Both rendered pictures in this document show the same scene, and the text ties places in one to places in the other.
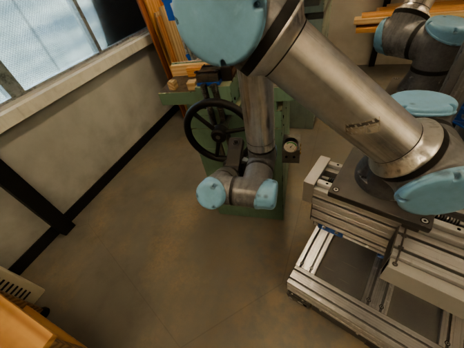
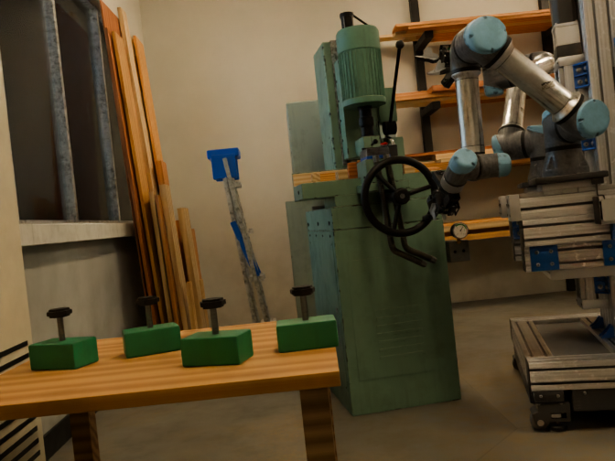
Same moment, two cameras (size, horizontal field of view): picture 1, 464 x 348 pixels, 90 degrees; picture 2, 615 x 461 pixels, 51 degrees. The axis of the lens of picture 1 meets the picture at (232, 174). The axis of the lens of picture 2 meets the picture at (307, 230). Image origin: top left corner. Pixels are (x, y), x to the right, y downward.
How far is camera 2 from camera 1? 191 cm
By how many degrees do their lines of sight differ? 51
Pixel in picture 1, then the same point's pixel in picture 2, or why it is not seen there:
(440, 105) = not seen: hidden behind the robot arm
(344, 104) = (538, 72)
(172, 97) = (318, 187)
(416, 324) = not seen: outside the picture
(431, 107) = not seen: hidden behind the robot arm
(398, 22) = (506, 133)
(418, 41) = (528, 137)
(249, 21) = (503, 34)
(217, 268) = (408, 444)
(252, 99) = (472, 105)
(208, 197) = (467, 157)
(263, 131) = (480, 131)
